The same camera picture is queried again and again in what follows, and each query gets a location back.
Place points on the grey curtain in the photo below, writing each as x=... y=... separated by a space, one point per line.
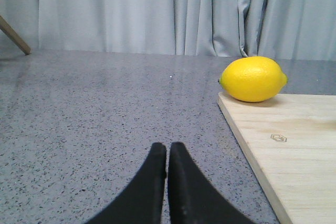
x=280 y=29

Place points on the yellow lemon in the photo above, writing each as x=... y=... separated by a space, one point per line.
x=253 y=79

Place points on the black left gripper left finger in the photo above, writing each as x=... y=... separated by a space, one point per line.
x=142 y=199

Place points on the wooden leg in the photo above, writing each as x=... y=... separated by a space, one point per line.
x=14 y=36

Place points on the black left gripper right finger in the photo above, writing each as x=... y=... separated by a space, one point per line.
x=192 y=198

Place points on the wooden cutting board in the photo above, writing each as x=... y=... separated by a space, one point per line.
x=289 y=142

